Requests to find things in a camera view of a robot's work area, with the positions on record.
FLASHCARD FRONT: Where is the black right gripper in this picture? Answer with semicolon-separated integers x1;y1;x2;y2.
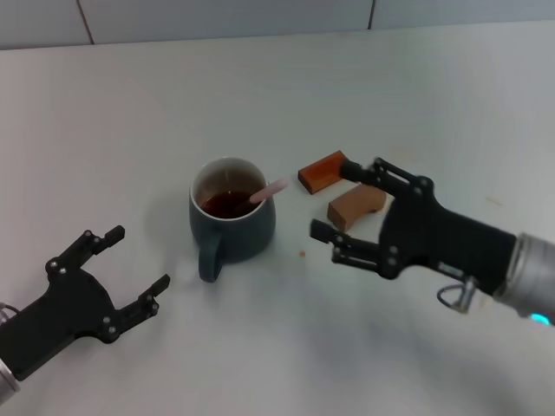
310;157;518;299

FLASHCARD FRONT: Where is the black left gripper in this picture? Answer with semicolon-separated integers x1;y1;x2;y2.
0;224;171;382

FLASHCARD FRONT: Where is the pink handled metal spoon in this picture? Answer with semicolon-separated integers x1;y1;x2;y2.
247;177;291;205

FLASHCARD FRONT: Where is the dark grey ceramic mug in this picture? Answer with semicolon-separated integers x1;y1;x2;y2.
187;156;277;283

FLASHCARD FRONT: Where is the light brown arched wooden block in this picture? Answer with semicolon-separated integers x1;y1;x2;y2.
327;184;389;234

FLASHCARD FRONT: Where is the reddish brown wooden block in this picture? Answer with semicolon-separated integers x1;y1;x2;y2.
297;149;355;197

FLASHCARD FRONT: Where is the dark brown tea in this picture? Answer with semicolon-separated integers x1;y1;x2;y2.
199;190;261;219

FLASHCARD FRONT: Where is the silver left arm cable connector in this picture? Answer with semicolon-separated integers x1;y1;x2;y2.
0;302;21;324

